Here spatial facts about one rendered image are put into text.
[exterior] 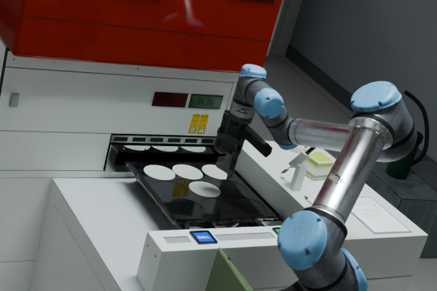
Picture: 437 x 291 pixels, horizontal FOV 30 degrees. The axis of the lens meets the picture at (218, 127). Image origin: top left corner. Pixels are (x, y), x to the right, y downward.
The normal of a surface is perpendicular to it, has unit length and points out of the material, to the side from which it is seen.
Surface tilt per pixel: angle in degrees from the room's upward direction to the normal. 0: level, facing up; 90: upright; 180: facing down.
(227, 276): 90
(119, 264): 0
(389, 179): 0
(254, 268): 90
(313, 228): 52
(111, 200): 0
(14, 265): 90
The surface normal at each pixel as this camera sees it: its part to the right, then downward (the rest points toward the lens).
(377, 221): 0.25, -0.90
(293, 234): -0.52, -0.58
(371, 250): 0.46, 0.44
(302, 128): -0.64, -0.35
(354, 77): -0.90, -0.07
